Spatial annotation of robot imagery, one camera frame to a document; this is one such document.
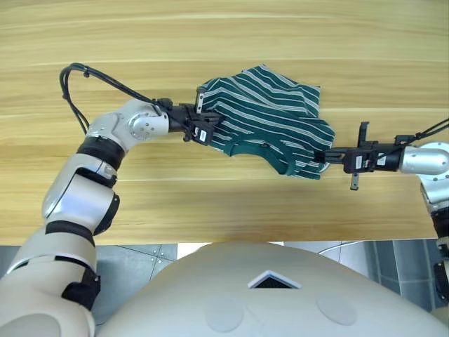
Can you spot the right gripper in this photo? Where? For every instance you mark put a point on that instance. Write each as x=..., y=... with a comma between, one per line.
x=391, y=163

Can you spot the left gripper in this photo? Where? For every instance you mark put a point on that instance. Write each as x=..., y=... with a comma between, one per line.
x=178, y=117

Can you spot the green striped T-shirt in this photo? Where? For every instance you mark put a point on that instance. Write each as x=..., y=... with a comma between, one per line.
x=266, y=116

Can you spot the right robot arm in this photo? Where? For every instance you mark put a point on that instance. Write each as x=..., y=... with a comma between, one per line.
x=426, y=159

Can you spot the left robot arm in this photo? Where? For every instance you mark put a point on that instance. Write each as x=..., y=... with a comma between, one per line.
x=84, y=196

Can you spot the robot body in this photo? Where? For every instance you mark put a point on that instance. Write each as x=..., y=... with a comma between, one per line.
x=266, y=302

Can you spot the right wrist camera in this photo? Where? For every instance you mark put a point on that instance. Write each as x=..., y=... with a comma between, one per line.
x=361, y=161

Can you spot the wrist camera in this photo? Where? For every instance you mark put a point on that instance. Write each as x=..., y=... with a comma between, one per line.
x=361, y=161
x=202, y=135

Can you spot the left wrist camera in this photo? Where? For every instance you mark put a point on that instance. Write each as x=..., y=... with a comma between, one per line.
x=202, y=135

